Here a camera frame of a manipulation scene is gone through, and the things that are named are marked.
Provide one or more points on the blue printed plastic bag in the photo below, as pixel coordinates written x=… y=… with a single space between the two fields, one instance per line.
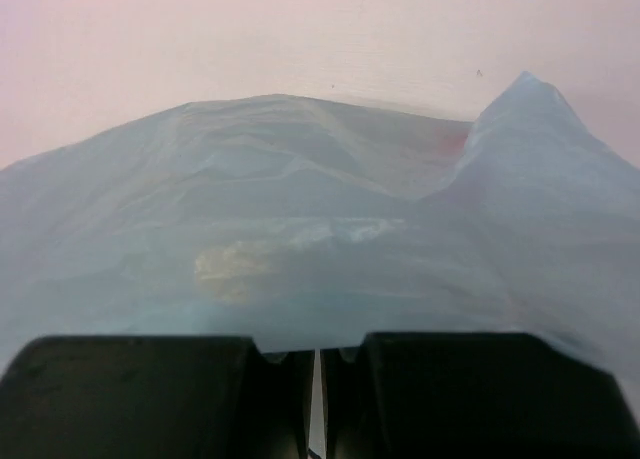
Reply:
x=305 y=223

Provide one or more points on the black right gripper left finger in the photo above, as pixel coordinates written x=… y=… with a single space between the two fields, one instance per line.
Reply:
x=154 y=397

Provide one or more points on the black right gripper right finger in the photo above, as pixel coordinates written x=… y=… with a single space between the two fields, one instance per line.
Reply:
x=470 y=395

